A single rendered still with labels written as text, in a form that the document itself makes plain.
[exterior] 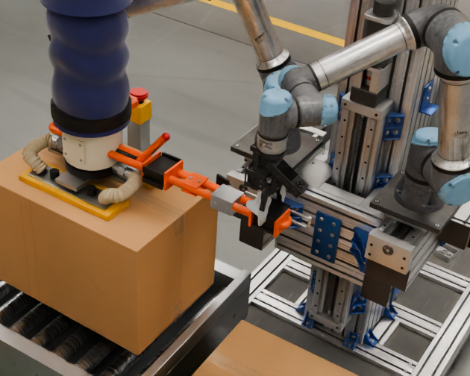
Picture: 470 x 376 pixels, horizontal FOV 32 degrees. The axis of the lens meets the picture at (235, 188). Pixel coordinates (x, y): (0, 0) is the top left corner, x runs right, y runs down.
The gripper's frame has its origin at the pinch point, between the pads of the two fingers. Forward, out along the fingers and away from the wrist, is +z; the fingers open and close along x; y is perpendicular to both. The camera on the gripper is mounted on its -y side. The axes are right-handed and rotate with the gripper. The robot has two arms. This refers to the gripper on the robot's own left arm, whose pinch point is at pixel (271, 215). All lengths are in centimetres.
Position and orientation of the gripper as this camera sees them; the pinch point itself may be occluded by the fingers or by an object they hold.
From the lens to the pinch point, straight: 218.1
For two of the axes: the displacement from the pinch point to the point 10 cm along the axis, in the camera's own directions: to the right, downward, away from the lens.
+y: -8.4, -3.5, 4.1
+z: -0.6, 8.1, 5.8
